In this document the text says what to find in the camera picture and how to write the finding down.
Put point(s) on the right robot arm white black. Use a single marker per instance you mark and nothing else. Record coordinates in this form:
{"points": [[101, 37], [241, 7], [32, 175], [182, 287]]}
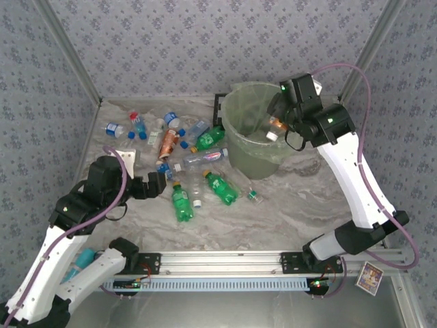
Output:
{"points": [[345, 177]]}

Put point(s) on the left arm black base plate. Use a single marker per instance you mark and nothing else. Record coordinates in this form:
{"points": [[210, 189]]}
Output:
{"points": [[152, 263]]}

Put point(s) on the clear bottle green white label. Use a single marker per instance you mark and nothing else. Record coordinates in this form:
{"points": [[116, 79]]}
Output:
{"points": [[155, 136]]}

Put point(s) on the clear bottle green cap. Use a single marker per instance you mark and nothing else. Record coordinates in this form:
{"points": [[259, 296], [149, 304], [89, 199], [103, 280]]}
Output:
{"points": [[252, 195]]}

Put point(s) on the soda water bottle blue cap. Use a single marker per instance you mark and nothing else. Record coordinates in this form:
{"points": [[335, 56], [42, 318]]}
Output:
{"points": [[199, 128]]}

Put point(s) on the orange label bottle white cap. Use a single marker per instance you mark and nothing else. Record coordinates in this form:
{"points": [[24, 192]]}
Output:
{"points": [[272, 135]]}

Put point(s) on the aluminium frame post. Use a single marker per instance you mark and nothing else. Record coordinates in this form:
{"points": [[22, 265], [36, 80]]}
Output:
{"points": [[70, 51], [378, 37]]}

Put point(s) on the copper coloured coffee bottle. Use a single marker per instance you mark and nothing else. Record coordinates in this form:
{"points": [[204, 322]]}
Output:
{"points": [[169, 143]]}

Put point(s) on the green soda bottle yellow cap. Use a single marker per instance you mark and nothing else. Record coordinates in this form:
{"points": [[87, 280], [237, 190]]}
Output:
{"points": [[182, 205], [222, 189], [208, 138]]}

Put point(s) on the translucent green trash bin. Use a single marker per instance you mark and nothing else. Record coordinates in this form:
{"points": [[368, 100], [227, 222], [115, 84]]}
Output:
{"points": [[252, 164]]}

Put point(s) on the aluminium table back rail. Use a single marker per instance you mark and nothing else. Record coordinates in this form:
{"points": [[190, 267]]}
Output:
{"points": [[153, 99]]}

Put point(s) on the aluminium mounting rail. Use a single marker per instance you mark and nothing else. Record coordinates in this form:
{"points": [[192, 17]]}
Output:
{"points": [[218, 261]]}

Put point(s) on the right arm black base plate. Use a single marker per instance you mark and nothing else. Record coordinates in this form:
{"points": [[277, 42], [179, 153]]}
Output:
{"points": [[290, 263]]}

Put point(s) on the grey metal shelf sheet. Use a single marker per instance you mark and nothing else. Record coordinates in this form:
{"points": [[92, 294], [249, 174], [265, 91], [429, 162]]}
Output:
{"points": [[222, 311]]}

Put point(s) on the stubby clear bottle blue label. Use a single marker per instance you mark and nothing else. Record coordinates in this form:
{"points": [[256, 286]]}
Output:
{"points": [[170, 119]]}

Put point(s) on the teal marker pen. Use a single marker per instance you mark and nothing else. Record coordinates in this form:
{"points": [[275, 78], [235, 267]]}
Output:
{"points": [[85, 259]]}

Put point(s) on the aluminium table side rail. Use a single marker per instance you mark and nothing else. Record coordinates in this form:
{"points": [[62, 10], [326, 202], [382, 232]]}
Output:
{"points": [[89, 133]]}

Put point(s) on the Pocari Sweat bottle white cap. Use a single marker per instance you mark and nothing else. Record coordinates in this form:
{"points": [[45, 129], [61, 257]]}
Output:
{"points": [[163, 167]]}

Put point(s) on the small printed card box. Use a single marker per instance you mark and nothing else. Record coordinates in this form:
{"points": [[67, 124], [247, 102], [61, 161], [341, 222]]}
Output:
{"points": [[369, 278]]}

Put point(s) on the clear bottle purple red label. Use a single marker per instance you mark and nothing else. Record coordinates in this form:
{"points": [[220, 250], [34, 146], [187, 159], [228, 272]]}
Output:
{"points": [[205, 157]]}

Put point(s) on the large clear bottle white cap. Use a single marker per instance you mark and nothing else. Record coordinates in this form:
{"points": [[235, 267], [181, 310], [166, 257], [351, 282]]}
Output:
{"points": [[196, 186]]}

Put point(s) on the small clear bottle blue label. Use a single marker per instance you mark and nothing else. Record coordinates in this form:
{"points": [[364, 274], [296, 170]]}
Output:
{"points": [[111, 130]]}

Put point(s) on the black slotted bracket plate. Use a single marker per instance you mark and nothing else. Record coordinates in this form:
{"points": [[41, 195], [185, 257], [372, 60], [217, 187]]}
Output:
{"points": [[216, 112]]}

